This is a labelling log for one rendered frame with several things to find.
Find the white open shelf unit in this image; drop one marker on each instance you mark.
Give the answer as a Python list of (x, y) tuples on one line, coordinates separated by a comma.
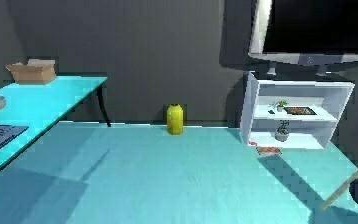
[(253, 106)]

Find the small black remote control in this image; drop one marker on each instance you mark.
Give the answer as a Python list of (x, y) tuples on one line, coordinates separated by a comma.
[(271, 112)]

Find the red patterned flat object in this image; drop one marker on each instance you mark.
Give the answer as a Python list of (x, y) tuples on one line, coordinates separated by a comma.
[(268, 151)]

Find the small green potted plant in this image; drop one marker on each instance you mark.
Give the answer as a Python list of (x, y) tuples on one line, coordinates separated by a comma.
[(280, 105)]

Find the dark plant in grey pot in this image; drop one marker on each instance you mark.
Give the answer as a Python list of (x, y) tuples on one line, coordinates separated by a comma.
[(282, 132)]

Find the black patterned tray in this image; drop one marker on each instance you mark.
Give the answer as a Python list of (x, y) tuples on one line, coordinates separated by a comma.
[(299, 110)]

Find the turquoise table with black legs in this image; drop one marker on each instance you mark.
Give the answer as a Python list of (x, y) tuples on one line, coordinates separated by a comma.
[(43, 100)]

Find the brown cardboard box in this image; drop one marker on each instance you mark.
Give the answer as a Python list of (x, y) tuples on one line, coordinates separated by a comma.
[(32, 73)]

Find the black television set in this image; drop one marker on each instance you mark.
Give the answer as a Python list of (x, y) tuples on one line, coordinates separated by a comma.
[(317, 26)]

